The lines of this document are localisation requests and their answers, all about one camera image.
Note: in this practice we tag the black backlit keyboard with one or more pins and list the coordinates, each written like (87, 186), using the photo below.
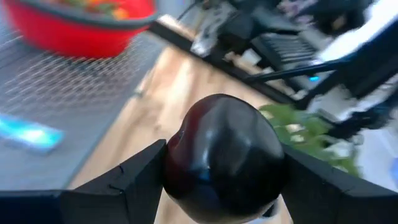
(286, 49)

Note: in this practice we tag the monstera plant in white pot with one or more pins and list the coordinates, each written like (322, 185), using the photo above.
(304, 133)

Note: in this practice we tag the red collapsible colander grey rim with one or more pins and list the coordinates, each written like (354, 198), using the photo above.
(77, 37)

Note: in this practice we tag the black aluminium table frame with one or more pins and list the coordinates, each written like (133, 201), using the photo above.
(217, 65)

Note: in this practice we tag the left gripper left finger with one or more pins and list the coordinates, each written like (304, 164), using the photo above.
(124, 199)

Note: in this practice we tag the grey perforated metal rack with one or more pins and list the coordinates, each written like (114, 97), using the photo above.
(77, 109)

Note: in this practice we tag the dark purple plum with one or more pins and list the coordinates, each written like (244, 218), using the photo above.
(224, 155)

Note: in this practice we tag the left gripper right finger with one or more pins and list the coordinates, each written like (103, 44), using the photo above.
(326, 202)

